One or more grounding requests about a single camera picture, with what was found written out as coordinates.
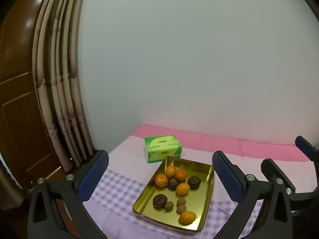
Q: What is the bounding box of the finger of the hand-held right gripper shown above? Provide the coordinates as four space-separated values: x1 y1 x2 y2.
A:
295 135 319 163
260 158 319 212

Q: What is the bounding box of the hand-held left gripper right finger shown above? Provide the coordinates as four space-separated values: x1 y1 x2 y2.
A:
212 151 293 239

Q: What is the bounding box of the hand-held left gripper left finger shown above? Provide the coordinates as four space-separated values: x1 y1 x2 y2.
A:
27 150 110 239

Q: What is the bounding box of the dark brown round fruit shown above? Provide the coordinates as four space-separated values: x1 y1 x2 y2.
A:
167 177 180 190
187 176 202 189
153 194 168 209

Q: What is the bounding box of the gold rectangular tin box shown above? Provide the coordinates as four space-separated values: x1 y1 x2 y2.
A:
132 156 215 232

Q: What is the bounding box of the yellow-orange orange with stem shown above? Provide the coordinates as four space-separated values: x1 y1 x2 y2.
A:
179 211 197 225

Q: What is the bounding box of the pink purple checked tablecloth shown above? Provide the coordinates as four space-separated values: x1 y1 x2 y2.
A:
53 136 319 239

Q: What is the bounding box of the pink ribbed mat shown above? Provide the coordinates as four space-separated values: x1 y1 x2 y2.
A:
132 124 311 163

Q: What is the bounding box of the green tissue pack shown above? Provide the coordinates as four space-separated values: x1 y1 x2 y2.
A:
144 134 182 164

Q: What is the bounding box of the white blue patterned cloth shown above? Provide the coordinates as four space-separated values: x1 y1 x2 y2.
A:
0 153 15 187

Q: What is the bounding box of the beige patterned curtain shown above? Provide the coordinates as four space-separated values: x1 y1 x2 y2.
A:
32 0 95 172

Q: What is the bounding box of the brown wooden door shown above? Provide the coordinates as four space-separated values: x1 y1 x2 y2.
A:
0 0 63 205

